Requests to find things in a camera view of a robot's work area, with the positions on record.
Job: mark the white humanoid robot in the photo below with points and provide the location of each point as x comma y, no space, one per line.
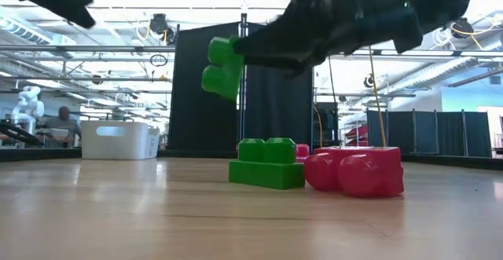
29,107

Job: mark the red storage rack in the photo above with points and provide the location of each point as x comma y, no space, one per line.
357,134

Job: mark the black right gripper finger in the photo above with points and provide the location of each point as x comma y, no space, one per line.
291,40
298,70

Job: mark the person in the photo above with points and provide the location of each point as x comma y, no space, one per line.
63,124

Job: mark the small red stud block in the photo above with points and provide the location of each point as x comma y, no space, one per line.
302,152
369,173

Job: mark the black curtain partition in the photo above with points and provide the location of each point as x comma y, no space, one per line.
188,114

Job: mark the blue partition screen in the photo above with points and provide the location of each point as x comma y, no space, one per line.
424,134

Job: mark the small green stud block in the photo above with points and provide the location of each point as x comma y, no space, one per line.
267,175

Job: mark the white plastic bin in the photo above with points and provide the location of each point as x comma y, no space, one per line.
137,142

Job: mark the dark equipment cabinet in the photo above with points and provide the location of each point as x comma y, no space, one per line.
326,126

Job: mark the long green stud block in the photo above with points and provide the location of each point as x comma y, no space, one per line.
224,75

